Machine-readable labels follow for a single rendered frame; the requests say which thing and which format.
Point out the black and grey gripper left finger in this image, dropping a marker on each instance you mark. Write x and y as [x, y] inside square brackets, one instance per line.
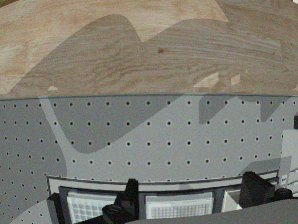
[117, 214]

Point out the white deep-well block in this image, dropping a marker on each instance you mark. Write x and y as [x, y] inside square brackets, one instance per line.
[231, 198]

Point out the grey well plate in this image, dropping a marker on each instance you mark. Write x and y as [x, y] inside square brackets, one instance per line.
[178, 206]

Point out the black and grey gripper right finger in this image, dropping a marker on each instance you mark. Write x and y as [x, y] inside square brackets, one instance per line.
[257, 191]

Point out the dark grey plate carrier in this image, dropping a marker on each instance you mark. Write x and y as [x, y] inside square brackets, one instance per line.
[59, 211]

